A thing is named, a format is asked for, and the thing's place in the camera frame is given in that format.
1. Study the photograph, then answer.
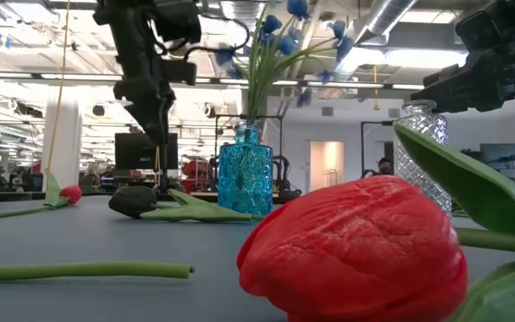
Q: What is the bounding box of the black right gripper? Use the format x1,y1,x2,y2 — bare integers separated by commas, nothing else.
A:
410,49,515,114

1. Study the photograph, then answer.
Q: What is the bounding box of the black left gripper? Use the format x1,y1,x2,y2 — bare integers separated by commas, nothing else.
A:
113,66,177,145

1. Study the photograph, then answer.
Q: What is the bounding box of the black artificial tulip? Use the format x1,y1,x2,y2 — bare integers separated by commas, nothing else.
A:
107,184,266,224

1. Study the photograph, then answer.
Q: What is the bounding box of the yellow artificial tulip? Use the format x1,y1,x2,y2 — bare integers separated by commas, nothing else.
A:
0,260,196,284

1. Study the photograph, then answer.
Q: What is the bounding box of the clear glass vase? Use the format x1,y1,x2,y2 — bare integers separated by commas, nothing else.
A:
393,99,454,219

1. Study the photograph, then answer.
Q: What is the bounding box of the blue glass vase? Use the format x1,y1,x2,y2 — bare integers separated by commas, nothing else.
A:
216,121,274,217

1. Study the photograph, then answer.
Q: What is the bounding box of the black computer monitor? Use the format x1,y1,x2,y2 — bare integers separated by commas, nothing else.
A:
114,131,180,172

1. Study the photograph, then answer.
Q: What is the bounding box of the red machine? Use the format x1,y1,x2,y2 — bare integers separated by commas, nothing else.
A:
181,158,212,194

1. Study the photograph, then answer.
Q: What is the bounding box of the dark desk monitor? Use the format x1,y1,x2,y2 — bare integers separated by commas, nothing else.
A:
479,142,515,174

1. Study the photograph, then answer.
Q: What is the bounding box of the white round column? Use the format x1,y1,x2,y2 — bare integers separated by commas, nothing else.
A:
40,95,84,192

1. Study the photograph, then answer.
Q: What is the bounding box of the person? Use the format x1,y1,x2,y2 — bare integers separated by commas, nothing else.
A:
375,156,395,177

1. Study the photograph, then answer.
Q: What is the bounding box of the blue artificial flower bouquet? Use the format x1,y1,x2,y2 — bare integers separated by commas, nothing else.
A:
215,0,357,131

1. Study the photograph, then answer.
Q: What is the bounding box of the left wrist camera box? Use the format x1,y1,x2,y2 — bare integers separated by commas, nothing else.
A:
163,59,198,87

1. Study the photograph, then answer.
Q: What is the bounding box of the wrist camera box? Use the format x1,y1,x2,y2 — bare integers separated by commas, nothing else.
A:
455,9,508,51
163,59,198,87

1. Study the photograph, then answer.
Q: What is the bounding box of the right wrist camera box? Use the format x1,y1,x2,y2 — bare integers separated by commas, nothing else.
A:
455,9,508,51

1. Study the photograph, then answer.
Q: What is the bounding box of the silver ventilation duct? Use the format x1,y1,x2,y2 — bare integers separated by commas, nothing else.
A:
332,0,419,78

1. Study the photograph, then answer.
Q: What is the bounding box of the yellow cable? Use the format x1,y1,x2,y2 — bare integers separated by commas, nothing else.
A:
45,0,72,182

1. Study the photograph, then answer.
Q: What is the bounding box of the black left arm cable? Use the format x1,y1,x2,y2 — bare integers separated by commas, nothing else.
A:
183,12,252,62

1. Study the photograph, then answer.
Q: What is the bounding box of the black table frame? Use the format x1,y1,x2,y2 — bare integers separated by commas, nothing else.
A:
0,190,223,204

